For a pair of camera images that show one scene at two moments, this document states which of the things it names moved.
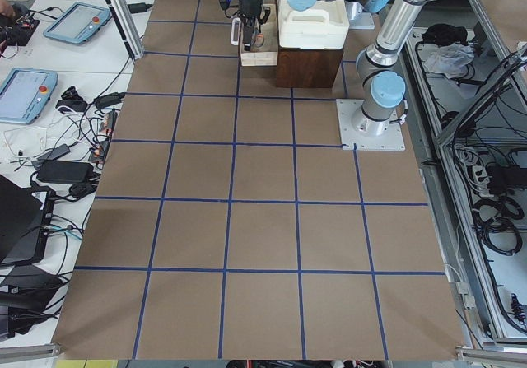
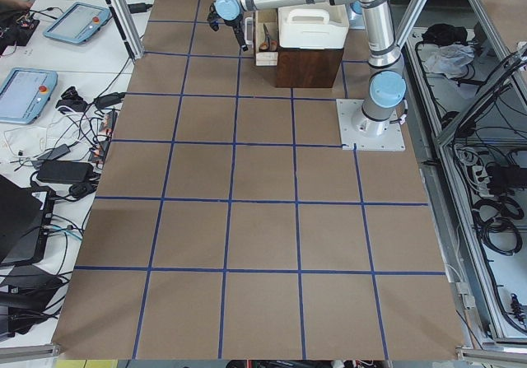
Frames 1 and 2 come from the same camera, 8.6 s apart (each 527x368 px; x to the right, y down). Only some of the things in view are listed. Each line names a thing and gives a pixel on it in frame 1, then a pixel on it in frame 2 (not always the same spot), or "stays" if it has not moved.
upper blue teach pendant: (79, 22) stays
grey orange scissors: (257, 38) to (268, 45)
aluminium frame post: (120, 6) stays
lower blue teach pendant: (25, 94) stays
